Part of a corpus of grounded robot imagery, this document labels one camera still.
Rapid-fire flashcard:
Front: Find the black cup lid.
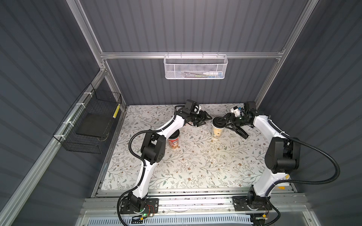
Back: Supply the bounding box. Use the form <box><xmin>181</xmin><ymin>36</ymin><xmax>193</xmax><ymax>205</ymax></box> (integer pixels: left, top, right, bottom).
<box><xmin>212</xmin><ymin>116</ymin><xmax>227</xmax><ymax>129</ymax></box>

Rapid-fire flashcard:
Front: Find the beige patterned paper cup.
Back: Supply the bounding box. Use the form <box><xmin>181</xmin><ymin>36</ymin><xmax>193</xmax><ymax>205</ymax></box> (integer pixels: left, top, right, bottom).
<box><xmin>213</xmin><ymin>126</ymin><xmax>224</xmax><ymax>138</ymax></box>

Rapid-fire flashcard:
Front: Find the red patterned paper cup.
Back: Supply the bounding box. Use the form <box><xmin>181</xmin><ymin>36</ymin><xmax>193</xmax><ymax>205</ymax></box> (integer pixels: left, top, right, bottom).
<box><xmin>168</xmin><ymin>130</ymin><xmax>180</xmax><ymax>148</ymax></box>

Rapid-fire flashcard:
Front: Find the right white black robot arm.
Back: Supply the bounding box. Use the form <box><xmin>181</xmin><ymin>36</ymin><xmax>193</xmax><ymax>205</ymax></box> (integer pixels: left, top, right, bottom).
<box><xmin>213</xmin><ymin>102</ymin><xmax>340</xmax><ymax>210</ymax></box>

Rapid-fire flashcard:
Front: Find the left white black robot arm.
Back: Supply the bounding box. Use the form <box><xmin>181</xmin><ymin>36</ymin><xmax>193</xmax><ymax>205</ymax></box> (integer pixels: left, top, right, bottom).
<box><xmin>117</xmin><ymin>99</ymin><xmax>212</xmax><ymax>226</ymax></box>

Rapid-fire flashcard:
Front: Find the floral table mat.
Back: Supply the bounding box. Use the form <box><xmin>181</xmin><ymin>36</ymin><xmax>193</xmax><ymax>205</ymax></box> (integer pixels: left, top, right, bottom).
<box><xmin>101</xmin><ymin>105</ymin><xmax>270</xmax><ymax>191</ymax></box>

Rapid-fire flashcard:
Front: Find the marker in white basket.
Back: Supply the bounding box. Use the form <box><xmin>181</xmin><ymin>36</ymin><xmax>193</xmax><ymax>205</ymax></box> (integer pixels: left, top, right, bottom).
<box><xmin>202</xmin><ymin>71</ymin><xmax>223</xmax><ymax>78</ymax></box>

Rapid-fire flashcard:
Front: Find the white wire mesh basket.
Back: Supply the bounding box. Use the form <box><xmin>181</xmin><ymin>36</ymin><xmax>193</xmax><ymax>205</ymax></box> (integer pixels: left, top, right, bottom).
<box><xmin>163</xmin><ymin>54</ymin><xmax>228</xmax><ymax>80</ymax></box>

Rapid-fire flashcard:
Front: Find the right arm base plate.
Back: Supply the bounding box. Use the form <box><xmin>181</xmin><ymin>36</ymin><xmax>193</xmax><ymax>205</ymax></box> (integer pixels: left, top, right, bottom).
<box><xmin>232</xmin><ymin>196</ymin><xmax>272</xmax><ymax>211</ymax></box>

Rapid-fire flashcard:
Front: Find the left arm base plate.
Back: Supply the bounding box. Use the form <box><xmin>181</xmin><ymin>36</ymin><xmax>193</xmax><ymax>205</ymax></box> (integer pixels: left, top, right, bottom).
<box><xmin>119</xmin><ymin>198</ymin><xmax>159</xmax><ymax>214</ymax></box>

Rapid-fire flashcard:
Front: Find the black wire basket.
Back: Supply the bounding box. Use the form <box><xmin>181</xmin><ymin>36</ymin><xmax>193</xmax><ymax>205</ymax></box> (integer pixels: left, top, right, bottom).
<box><xmin>53</xmin><ymin>85</ymin><xmax>122</xmax><ymax>154</ymax></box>

